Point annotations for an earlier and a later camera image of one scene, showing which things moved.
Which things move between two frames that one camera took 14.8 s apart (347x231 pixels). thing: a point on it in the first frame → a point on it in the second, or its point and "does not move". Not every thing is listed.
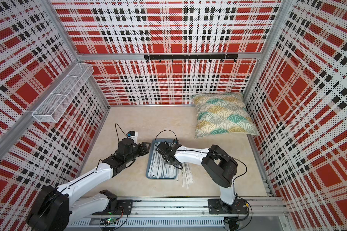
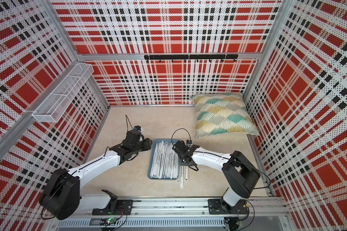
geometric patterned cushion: x=222 y=114 does not move
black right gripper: x=177 y=164 → x=182 y=163
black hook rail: x=191 y=57 does not move
